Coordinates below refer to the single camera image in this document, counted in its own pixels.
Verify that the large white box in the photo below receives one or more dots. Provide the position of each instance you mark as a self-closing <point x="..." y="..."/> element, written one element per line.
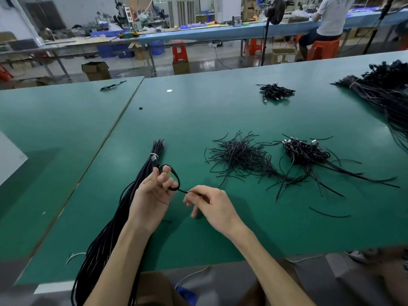
<point x="9" y="159"/>

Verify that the blue plastic item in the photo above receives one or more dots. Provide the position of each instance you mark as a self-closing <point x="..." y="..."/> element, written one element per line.
<point x="185" y="295"/>

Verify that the person's right hand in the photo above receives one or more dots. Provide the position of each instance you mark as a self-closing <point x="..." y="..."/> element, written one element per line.
<point x="217" y="210"/>

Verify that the black fan on stand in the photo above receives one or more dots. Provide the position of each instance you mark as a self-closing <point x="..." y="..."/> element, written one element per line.
<point x="275" y="9"/>

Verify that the person's right forearm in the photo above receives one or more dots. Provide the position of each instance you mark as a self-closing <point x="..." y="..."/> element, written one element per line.
<point x="271" y="271"/>

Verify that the red plastic stool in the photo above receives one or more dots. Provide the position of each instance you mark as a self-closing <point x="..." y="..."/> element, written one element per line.
<point x="180" y="51"/>

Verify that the person's left forearm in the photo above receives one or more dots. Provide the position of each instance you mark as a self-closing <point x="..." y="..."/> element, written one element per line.
<point x="121" y="267"/>

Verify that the open cardboard box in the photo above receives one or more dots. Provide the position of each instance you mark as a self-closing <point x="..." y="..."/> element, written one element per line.
<point x="95" y="71"/>

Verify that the small cardboard box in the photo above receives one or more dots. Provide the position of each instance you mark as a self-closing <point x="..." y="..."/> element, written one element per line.
<point x="182" y="67"/>

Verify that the person's right leg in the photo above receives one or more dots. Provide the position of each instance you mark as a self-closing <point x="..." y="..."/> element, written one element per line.
<point x="395" y="277"/>

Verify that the long blue workbench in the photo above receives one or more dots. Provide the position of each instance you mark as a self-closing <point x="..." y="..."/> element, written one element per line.
<point x="236" y="32"/>

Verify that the person's left hand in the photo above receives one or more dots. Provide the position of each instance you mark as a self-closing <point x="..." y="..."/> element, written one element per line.
<point x="152" y="200"/>

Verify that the orange plastic stool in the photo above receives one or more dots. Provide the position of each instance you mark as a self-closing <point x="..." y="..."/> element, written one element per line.
<point x="255" y="47"/>
<point x="5" y="73"/>
<point x="324" y="50"/>

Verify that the black tripod stand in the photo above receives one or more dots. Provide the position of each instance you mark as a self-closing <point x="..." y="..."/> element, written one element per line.
<point x="380" y="23"/>

